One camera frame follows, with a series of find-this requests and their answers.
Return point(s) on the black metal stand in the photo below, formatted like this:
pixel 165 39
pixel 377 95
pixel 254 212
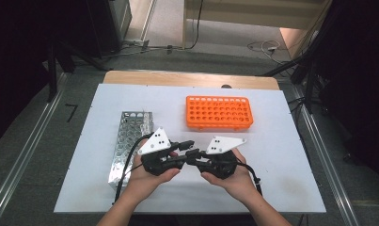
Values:
pixel 309 84
pixel 52 75

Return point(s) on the orange plastic test tube rack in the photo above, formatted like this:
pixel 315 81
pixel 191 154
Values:
pixel 218 114

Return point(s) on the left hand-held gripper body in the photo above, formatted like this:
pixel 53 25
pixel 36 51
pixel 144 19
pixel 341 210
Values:
pixel 155 144

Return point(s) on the person's left hand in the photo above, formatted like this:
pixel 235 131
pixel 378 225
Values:
pixel 146 182

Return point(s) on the wooden table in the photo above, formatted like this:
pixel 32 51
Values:
pixel 177 78

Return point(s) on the silver metal test tube rack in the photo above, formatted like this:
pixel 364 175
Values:
pixel 127 138

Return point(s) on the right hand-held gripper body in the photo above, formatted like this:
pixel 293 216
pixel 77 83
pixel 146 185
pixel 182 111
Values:
pixel 221 147

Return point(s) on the white work board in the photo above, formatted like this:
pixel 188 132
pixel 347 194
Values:
pixel 193 194

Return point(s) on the clear plastic test tube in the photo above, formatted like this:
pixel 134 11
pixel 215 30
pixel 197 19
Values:
pixel 143 127
pixel 144 113

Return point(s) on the person's right hand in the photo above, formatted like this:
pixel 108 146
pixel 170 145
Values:
pixel 237 185

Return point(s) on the light wooden furniture frame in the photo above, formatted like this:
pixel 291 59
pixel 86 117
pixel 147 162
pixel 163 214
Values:
pixel 256 15

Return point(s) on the grey cabinet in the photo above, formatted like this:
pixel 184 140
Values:
pixel 121 19

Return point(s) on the aluminium floor rail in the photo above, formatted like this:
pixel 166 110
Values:
pixel 24 157
pixel 331 182

